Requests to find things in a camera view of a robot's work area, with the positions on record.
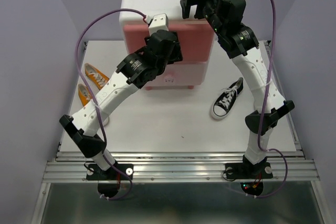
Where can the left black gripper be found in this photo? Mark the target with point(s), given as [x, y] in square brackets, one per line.
[176, 55]

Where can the black sneaker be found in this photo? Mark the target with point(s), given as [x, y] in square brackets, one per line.
[225, 102]

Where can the dark pink top drawer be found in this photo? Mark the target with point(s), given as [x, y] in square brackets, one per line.
[195, 39]

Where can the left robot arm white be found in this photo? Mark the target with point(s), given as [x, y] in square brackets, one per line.
[134, 72]

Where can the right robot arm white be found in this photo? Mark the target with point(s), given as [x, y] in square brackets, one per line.
[242, 47]

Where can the white plastic drawer cabinet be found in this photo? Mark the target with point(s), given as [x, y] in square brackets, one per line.
[162, 3]

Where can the pink bunny knob bottom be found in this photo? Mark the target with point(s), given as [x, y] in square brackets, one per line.
[169, 79]

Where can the light pink bottom drawer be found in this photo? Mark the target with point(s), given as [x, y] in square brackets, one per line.
[187, 74]

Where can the orange sneaker rear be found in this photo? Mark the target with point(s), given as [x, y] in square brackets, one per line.
[95, 75]

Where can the orange sneaker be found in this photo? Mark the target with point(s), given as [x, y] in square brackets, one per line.
[85, 97]
[95, 75]

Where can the orange sneaker front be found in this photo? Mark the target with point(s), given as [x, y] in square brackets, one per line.
[85, 97]

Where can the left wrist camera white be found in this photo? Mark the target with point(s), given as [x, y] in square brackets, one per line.
[158, 22]

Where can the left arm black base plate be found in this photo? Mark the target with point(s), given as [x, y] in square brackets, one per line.
[109, 185]

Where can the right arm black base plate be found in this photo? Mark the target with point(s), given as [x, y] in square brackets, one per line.
[251, 176]

